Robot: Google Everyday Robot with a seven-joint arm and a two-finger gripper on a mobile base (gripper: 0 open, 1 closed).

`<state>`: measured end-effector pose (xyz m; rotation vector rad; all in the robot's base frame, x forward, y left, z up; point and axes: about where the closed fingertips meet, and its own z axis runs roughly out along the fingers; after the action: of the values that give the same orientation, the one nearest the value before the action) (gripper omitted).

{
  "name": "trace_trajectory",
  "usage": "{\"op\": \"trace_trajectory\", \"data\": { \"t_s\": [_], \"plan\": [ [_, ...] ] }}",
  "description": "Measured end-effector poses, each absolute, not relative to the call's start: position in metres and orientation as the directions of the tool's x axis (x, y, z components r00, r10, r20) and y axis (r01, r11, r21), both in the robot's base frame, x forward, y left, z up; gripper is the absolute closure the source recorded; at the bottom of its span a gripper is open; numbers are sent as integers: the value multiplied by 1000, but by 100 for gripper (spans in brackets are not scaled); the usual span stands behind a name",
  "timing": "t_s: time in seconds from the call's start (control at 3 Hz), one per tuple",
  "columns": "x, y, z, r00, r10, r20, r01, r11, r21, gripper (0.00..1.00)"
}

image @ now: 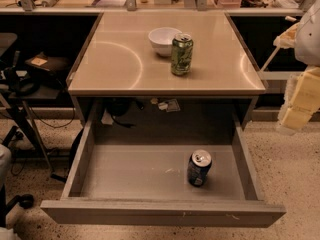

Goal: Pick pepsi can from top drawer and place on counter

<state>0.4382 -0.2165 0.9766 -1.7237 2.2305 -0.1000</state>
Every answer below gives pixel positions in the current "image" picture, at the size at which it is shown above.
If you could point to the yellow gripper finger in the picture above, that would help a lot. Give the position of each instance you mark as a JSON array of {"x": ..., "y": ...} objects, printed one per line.
[
  {"x": 286, "y": 39},
  {"x": 301, "y": 101}
]

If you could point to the blue pepsi can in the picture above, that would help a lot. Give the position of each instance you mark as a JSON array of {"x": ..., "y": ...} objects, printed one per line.
[{"x": 199, "y": 164}]

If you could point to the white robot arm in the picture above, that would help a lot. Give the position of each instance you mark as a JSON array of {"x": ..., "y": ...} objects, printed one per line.
[{"x": 307, "y": 40}]

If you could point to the green soda can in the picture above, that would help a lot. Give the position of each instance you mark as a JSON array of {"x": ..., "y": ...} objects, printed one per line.
[{"x": 181, "y": 54}]

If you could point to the grey cabinet with counter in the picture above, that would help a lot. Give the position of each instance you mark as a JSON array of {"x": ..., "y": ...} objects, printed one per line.
[{"x": 119, "y": 59}]

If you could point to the grey open drawer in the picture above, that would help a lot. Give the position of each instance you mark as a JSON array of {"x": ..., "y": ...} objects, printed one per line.
[{"x": 135, "y": 172}]

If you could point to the white stick with grip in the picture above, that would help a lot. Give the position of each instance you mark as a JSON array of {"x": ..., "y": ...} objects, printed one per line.
[{"x": 275, "y": 51}]

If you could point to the white bowl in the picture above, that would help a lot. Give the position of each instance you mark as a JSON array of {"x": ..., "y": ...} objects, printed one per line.
[{"x": 161, "y": 40}]

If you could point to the black bag with note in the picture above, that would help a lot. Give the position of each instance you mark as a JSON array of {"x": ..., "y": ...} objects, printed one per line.
[{"x": 48, "y": 70}]

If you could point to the person leg in jeans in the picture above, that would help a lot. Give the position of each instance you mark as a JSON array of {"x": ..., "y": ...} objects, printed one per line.
[{"x": 5, "y": 160}]

